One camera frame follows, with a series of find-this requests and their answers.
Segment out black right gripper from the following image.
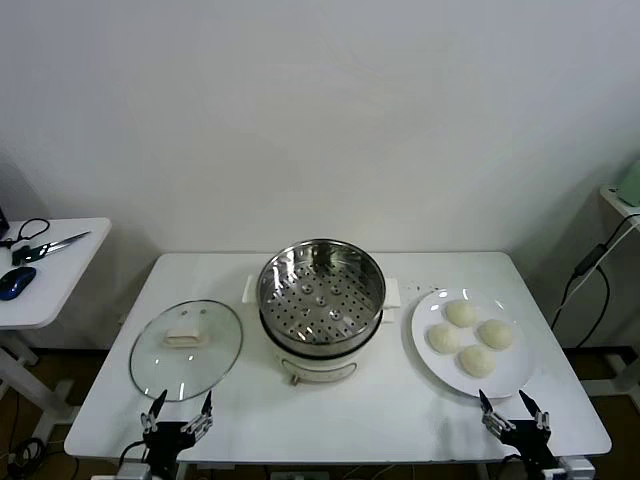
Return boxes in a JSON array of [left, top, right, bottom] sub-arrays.
[[478, 388, 556, 480]]

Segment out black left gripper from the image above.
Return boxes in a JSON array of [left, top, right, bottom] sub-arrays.
[[139, 389, 215, 480]]

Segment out white steamed baozi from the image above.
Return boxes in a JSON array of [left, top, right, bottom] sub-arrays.
[[426, 323, 462, 355], [477, 318, 515, 350], [445, 299, 479, 329], [457, 344, 497, 377]]

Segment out glass lid with cream handle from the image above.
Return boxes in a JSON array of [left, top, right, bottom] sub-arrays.
[[128, 298, 245, 403]]

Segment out perforated steel steamer basket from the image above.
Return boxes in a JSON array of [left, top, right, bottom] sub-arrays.
[[256, 238, 387, 346]]

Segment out white round plate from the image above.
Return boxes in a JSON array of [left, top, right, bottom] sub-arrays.
[[410, 286, 537, 400]]

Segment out white electric cooker pot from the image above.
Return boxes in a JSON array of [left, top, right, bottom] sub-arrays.
[[241, 273, 403, 387]]

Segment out white side table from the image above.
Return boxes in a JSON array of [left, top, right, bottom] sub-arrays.
[[0, 216, 112, 446]]

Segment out blue computer mouse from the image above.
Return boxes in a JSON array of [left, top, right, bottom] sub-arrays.
[[0, 266, 38, 301]]

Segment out white side stand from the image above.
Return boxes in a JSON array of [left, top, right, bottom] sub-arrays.
[[582, 183, 640, 396]]

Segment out mint green appliance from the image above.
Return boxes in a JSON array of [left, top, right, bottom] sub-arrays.
[[618, 159, 640, 207]]

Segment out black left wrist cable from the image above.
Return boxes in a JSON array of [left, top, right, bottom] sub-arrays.
[[118, 439, 149, 467]]

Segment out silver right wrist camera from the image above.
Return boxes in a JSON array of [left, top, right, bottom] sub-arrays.
[[557, 457, 596, 480]]

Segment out white cable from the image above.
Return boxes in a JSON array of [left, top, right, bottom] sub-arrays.
[[562, 224, 631, 309]]

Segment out black floor cables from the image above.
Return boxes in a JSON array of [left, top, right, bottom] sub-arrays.
[[0, 435, 81, 480]]

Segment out black cable with adapter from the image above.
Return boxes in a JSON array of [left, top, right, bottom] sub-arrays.
[[551, 214, 640, 348]]

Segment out steel scissors with dark handles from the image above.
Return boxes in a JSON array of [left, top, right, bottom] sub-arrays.
[[12, 230, 92, 265]]

